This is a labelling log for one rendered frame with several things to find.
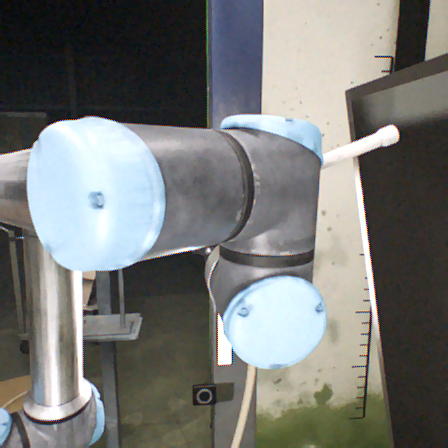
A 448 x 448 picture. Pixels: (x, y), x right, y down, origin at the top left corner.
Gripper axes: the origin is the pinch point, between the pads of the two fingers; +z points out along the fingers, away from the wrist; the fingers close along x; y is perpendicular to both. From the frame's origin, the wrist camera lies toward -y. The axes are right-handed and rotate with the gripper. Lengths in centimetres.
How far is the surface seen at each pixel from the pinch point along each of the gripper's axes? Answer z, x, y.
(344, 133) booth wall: 72, 64, 6
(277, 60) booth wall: 75, 49, -28
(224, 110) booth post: 75, 25, -19
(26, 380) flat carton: 181, -145, 91
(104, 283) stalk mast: 98, -48, 29
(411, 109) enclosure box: 22, 57, -1
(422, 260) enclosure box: 21, 49, 37
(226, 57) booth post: 76, 32, -35
